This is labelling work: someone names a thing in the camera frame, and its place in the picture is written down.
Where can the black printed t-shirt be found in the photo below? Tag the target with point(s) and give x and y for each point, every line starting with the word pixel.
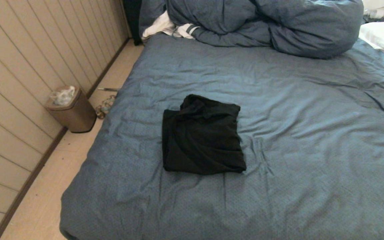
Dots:
pixel 202 140

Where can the green patterned slippers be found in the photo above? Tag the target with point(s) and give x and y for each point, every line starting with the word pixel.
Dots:
pixel 105 106

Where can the white striped garment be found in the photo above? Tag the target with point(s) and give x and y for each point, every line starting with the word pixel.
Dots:
pixel 160 26

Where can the black bedside furniture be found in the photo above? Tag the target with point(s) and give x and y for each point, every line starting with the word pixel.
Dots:
pixel 132 20

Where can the bronze trash bin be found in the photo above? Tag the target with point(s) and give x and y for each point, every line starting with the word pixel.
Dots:
pixel 75 116

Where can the blue bed sheet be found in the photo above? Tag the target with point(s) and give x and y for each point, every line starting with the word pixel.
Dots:
pixel 312 133

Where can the crumpled blue duvet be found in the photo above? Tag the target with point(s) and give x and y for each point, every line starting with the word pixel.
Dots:
pixel 295 26

